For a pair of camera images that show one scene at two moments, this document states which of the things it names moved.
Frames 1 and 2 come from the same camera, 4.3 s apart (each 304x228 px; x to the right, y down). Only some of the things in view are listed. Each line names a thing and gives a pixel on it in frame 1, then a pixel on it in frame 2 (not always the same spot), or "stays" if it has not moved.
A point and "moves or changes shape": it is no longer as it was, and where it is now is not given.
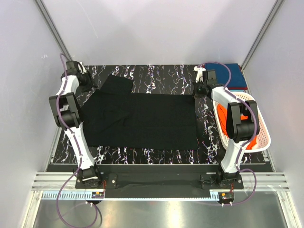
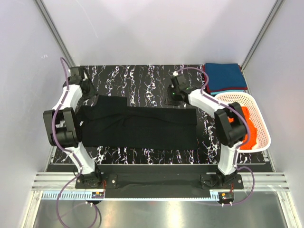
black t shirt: x=114 y=116 moves or changes shape
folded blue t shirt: x=237 y=79 stays
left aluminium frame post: x=52 y=26 stays
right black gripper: x=194 y=85 to x=169 y=101
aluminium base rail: x=266 y=181 stays
